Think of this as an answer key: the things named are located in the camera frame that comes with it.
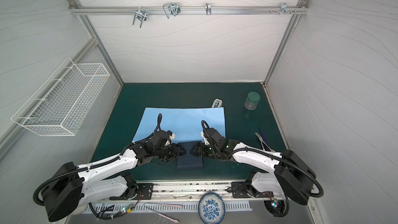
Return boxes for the dark navy gift box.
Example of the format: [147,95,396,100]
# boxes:
[177,142,203,171]

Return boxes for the light blue wrapping paper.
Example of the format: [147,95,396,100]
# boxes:
[132,107,226,143]

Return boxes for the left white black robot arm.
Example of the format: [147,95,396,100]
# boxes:
[33,114,186,222]

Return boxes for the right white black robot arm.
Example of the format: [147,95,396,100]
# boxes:
[190,120,324,205]

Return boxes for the green table mat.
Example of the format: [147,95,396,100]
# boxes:
[92,83,286,181]

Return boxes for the blue white patterned plate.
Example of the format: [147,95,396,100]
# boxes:
[198,192,226,224]

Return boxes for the green lid clear jar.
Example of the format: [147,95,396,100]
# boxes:
[245,91,261,111]

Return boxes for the black round fan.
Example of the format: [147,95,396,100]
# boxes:
[264,200,290,218]

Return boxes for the left metal hook clamp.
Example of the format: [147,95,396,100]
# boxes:
[133,8,147,28]

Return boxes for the metal hook clamp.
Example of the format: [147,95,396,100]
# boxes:
[162,2,181,19]
[133,8,147,28]

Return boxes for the middle metal hook clamp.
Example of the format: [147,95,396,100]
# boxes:
[162,2,181,19]

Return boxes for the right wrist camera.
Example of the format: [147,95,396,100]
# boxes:
[201,131,209,145]

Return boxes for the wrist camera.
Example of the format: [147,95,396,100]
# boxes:
[166,131,176,143]
[201,131,209,145]

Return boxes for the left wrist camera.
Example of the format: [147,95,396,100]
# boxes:
[166,131,176,143]

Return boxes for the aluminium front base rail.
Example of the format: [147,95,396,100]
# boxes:
[79,173,286,205]

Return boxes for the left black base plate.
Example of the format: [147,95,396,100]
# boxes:
[109,183,154,201]

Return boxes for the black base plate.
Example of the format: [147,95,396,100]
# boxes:
[109,183,154,201]
[226,181,274,199]

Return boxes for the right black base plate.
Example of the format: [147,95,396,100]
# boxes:
[226,181,274,199]

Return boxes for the white wire basket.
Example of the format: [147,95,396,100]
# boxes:
[11,58,110,136]

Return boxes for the aluminium top cross rail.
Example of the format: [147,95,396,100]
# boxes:
[69,5,309,16]

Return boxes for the small metal ring clamp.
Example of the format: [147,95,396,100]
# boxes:
[205,3,211,16]

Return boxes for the right metal bracket clamp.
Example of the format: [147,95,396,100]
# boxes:
[269,3,296,15]

